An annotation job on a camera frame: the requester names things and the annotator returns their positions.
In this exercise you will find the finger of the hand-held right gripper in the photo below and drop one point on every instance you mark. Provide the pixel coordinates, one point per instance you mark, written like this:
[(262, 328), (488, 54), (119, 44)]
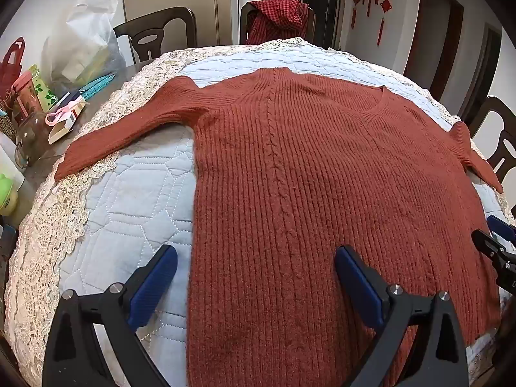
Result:
[(490, 246), (502, 229)]

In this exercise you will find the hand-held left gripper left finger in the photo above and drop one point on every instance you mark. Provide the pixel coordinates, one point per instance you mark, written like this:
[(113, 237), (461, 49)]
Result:
[(155, 286)]

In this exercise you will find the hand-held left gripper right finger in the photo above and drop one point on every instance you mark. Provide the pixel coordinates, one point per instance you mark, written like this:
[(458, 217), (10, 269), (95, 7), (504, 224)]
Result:
[(358, 286)]

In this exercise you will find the rust red knit sweater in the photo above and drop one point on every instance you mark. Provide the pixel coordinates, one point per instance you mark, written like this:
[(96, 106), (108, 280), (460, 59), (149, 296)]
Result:
[(302, 189)]

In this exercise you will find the dark wooden chair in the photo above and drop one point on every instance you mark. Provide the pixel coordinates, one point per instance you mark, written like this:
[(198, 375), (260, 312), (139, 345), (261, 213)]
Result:
[(243, 20), (161, 20), (490, 107)]

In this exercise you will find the brown wooden door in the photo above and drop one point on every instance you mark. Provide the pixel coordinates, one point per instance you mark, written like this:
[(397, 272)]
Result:
[(483, 72), (447, 40)]

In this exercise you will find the green lidded cup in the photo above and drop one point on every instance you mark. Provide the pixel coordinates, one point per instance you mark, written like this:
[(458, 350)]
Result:
[(8, 197)]

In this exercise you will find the small box with pink ribbon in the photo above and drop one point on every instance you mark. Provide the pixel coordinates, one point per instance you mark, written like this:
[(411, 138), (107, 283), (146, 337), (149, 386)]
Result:
[(66, 123)]

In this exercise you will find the white plastic container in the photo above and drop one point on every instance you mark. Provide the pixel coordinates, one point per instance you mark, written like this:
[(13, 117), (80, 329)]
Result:
[(10, 161)]

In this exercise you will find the clear glass jar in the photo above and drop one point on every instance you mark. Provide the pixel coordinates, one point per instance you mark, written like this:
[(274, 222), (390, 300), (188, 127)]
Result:
[(34, 137)]

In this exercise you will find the teal flat packet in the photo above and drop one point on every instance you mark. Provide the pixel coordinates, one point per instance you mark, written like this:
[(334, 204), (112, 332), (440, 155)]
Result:
[(96, 84)]

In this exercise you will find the green leaf print packet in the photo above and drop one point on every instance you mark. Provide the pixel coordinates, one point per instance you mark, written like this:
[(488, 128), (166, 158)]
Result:
[(44, 90)]

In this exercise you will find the pink tumbler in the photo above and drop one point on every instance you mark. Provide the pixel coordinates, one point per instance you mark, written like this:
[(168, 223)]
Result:
[(26, 96)]

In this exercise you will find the white plastic bag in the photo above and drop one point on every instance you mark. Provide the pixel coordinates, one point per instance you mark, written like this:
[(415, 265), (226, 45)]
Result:
[(76, 40)]

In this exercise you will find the red gift bag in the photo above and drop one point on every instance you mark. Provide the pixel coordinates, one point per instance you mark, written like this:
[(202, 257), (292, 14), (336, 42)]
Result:
[(10, 70)]

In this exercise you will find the dark glass door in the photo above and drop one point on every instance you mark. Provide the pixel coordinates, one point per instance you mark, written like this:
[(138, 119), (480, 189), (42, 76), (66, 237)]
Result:
[(322, 0)]

